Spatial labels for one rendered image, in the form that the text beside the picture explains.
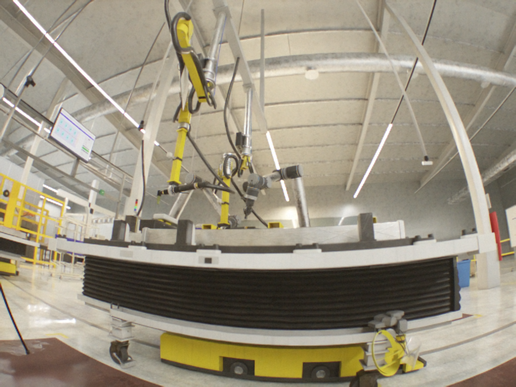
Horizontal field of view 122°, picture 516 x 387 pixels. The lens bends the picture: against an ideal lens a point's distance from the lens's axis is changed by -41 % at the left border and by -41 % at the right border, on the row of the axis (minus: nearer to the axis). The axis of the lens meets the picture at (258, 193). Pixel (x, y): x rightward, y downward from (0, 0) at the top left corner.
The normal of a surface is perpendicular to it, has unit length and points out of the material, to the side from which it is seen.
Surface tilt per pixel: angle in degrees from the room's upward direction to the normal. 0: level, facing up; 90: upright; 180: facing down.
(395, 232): 90
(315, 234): 90
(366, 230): 90
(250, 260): 90
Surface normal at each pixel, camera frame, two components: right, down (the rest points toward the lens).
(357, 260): -0.20, -0.33
